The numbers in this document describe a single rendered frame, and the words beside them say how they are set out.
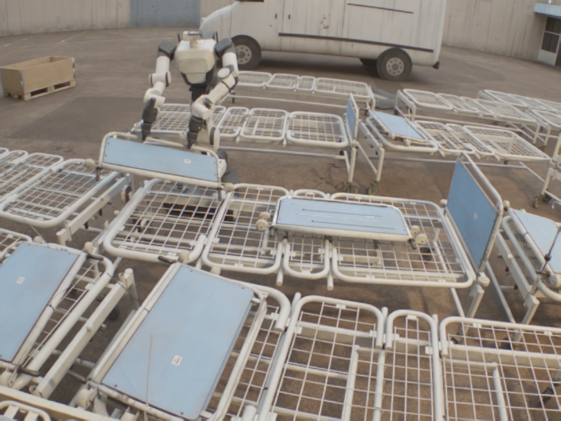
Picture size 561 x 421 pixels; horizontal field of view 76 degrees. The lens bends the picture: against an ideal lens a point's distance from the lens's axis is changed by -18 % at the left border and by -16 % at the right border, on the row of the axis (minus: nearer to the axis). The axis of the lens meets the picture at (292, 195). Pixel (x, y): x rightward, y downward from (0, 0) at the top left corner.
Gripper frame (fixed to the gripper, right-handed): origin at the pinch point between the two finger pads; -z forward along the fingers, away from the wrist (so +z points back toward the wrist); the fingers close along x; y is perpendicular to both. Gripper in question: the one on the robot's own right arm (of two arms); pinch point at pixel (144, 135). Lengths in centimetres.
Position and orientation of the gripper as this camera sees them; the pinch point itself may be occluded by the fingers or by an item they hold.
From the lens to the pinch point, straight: 259.2
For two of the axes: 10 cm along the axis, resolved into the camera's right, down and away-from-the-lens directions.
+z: 3.7, -8.1, -4.5
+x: 2.9, 5.6, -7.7
